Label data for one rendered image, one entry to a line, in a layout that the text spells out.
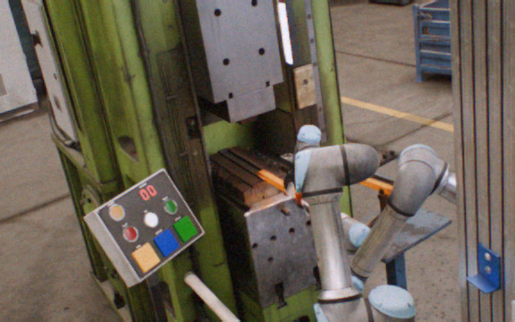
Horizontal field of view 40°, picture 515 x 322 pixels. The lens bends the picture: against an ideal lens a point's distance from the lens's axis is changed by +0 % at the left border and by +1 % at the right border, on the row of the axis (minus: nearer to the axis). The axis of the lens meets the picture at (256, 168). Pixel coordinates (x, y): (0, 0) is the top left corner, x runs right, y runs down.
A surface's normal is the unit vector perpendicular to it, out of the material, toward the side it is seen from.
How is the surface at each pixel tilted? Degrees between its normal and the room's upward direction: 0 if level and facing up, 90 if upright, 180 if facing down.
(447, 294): 0
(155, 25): 90
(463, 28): 90
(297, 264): 90
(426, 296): 0
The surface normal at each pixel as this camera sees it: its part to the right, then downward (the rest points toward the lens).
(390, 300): -0.02, -0.91
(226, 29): 0.48, 0.29
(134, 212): 0.62, -0.34
